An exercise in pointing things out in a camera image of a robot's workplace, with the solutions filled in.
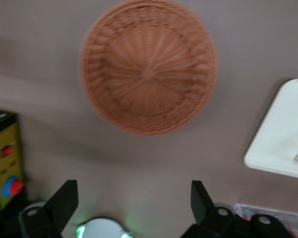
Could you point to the clear acrylic bottle box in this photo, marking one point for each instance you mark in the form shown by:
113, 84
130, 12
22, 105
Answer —
241, 209

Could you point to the white cutting board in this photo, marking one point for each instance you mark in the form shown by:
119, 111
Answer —
280, 138

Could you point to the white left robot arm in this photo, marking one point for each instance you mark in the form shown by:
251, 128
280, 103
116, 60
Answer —
101, 228

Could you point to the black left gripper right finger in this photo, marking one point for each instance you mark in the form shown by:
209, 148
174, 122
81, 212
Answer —
201, 203

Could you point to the round brown wicker basket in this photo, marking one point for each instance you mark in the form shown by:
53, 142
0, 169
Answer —
149, 69

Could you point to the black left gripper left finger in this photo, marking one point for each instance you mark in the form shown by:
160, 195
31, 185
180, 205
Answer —
64, 200

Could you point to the yellow emergency stop box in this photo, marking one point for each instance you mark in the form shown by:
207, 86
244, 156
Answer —
5, 158

